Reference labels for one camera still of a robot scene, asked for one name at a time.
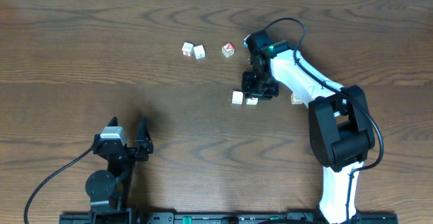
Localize red number 3 block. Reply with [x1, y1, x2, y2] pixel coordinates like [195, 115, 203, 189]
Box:
[181, 42, 194, 57]

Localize plain drawing wooden block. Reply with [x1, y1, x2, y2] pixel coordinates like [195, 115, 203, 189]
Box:
[291, 93, 303, 105]

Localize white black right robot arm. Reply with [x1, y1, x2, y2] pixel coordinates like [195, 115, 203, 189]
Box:
[242, 36, 383, 223]

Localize red picture wooden block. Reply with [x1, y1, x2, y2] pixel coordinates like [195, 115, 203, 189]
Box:
[246, 97, 258, 105]

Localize blue letter T block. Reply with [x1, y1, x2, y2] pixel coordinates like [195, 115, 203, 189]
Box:
[193, 45, 206, 59]

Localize blue letter X block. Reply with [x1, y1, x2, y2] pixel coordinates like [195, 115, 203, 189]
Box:
[244, 35, 250, 48]

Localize green letter Z block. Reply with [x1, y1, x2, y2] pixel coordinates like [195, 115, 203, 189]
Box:
[231, 91, 244, 105]

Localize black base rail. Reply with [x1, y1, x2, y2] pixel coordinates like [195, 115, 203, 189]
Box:
[59, 210, 399, 224]

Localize red letter A block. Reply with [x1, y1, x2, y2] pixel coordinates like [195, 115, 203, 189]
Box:
[222, 42, 235, 58]

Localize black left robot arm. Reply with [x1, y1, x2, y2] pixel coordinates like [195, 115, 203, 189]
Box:
[85, 117, 154, 224]

